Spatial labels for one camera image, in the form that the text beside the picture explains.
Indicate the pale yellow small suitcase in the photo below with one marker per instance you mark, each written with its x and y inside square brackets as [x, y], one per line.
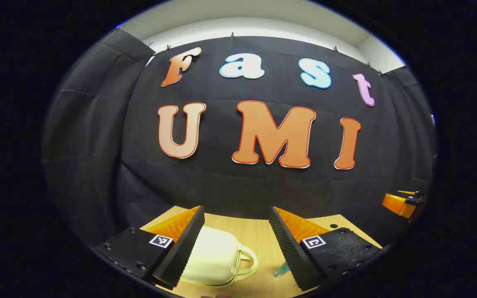
[213, 256]

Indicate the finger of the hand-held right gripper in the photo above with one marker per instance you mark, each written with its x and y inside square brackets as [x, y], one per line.
[396, 203]

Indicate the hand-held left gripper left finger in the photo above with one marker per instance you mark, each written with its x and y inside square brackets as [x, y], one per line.
[184, 248]

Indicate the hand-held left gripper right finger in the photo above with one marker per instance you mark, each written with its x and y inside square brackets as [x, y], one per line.
[290, 252]

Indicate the blue cap skincare bottle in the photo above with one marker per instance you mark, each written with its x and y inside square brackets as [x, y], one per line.
[282, 270]

